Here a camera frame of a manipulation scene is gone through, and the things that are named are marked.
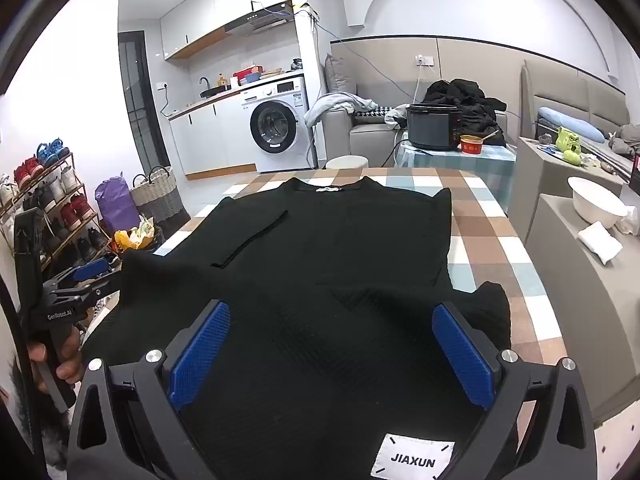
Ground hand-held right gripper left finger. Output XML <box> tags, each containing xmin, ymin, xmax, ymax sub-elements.
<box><xmin>66</xmin><ymin>300</ymin><xmax>232</xmax><ymax>480</ymax></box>

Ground side table with checked cloth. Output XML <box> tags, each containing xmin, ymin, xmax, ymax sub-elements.
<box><xmin>395</xmin><ymin>141</ymin><xmax>517</xmax><ymax>211</ymax></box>

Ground blue pillow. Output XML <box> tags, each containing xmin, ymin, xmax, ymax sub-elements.
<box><xmin>537</xmin><ymin>106</ymin><xmax>607</xmax><ymax>143</ymax></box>

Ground small grey upholstered cabinet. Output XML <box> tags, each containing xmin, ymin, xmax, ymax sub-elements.
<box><xmin>515</xmin><ymin>136</ymin><xmax>626</xmax><ymax>241</ymax></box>

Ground houndstooth cushion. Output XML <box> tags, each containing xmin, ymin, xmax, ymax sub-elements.
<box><xmin>355</xmin><ymin>105</ymin><xmax>401</xmax><ymax>123</ymax></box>

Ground black knit sweater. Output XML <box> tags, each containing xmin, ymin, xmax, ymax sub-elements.
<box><xmin>80</xmin><ymin>176</ymin><xmax>512</xmax><ymax>480</ymax></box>

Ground grey clothing on bed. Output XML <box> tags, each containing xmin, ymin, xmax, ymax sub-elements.
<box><xmin>610</xmin><ymin>125</ymin><xmax>640</xmax><ymax>157</ymax></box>

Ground round white stool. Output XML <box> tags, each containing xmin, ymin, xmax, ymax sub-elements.
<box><xmin>325</xmin><ymin>156</ymin><xmax>369</xmax><ymax>171</ymax></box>

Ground white wall cabinets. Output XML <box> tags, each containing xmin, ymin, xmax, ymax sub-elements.
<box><xmin>160</xmin><ymin>0</ymin><xmax>301</xmax><ymax>61</ymax></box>

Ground checked blanket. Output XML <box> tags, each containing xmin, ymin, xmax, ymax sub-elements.
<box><xmin>82</xmin><ymin>166</ymin><xmax>568</xmax><ymax>441</ymax></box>

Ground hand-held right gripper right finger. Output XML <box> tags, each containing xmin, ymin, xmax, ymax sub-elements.
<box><xmin>431</xmin><ymin>302</ymin><xmax>598</xmax><ymax>480</ymax></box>

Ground crumpled white tissue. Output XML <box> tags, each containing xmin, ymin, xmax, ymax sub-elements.
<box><xmin>612</xmin><ymin>207</ymin><xmax>640</xmax><ymax>237</ymax></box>

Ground large grey upholstered cabinet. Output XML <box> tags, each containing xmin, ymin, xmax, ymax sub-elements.
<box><xmin>525</xmin><ymin>192</ymin><xmax>640</xmax><ymax>431</ymax></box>

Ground white washing machine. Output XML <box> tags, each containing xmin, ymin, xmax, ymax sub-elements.
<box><xmin>241</xmin><ymin>76</ymin><xmax>317</xmax><ymax>173</ymax></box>

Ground white base cabinets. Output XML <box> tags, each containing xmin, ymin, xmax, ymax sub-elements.
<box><xmin>168</xmin><ymin>95</ymin><xmax>256</xmax><ymax>177</ymax></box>

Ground person's left hand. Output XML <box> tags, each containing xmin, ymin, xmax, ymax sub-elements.
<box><xmin>27</xmin><ymin>326</ymin><xmax>84</xmax><ymax>387</ymax></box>

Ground white plastic basin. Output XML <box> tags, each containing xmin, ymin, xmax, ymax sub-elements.
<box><xmin>567</xmin><ymin>176</ymin><xmax>628</xmax><ymax>231</ymax></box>

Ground woven basket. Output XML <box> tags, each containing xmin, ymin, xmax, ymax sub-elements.
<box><xmin>130</xmin><ymin>165</ymin><xmax>191</xmax><ymax>223</ymax></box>

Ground black bin with rubbish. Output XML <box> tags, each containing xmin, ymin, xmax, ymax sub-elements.
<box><xmin>114</xmin><ymin>215</ymin><xmax>166</xmax><ymax>255</ymax></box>

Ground green toy figure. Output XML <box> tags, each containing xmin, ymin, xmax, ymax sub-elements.
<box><xmin>556</xmin><ymin>126</ymin><xmax>586</xmax><ymax>165</ymax></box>

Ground pile of black clothes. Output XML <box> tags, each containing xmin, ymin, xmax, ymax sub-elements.
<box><xmin>424</xmin><ymin>79</ymin><xmax>507</xmax><ymax>147</ymax></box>

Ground grey padded headboard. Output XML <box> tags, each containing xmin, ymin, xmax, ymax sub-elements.
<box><xmin>520</xmin><ymin>59</ymin><xmax>631</xmax><ymax>136</ymax></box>

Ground folded white cloth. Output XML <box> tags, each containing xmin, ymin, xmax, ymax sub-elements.
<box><xmin>577</xmin><ymin>221</ymin><xmax>623</xmax><ymax>266</ymax></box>

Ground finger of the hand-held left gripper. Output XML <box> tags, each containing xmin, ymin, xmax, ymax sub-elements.
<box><xmin>50</xmin><ymin>255</ymin><xmax>122</xmax><ymax>285</ymax></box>
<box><xmin>55</xmin><ymin>272</ymin><xmax>126</xmax><ymax>307</ymax></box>

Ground range hood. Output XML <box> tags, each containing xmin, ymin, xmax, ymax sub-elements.
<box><xmin>223</xmin><ymin>9</ymin><xmax>296</xmax><ymax>37</ymax></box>

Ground black electric cooker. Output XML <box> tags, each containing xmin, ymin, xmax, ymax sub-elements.
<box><xmin>406</xmin><ymin>104</ymin><xmax>463</xmax><ymax>152</ymax></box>

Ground purple bag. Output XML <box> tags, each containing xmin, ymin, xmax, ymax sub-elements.
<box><xmin>94</xmin><ymin>176</ymin><xmax>141</xmax><ymax>236</ymax></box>

